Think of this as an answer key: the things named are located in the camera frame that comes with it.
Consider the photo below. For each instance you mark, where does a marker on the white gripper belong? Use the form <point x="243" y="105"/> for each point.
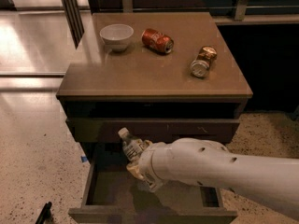
<point x="148" y="164"/>

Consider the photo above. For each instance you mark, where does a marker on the clear plastic water bottle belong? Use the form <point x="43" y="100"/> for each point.
<point x="132" y="146"/>

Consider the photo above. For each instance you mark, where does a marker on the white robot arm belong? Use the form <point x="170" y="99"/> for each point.
<point x="272" y="182"/>

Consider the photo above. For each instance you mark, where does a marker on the open middle drawer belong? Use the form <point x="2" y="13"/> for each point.
<point x="113" y="196"/>

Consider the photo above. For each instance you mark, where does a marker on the closed top drawer front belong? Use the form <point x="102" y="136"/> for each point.
<point x="95" y="130"/>

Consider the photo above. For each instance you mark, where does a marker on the brown drawer cabinet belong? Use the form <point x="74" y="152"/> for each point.
<point x="140" y="83"/>

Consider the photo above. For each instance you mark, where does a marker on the blue tape on floor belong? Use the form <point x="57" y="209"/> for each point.
<point x="84" y="158"/>

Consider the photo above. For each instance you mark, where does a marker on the gold and silver can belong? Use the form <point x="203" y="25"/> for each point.
<point x="205" y="58"/>

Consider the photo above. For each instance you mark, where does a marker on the black object on floor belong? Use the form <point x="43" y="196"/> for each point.
<point x="45" y="213"/>

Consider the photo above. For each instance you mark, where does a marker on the red soda can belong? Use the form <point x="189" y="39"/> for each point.
<point x="157" y="41"/>

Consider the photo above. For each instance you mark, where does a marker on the white bowl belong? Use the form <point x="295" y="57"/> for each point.
<point x="116" y="36"/>

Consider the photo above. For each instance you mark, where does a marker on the metal door frame post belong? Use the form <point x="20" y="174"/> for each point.
<point x="74" y="20"/>

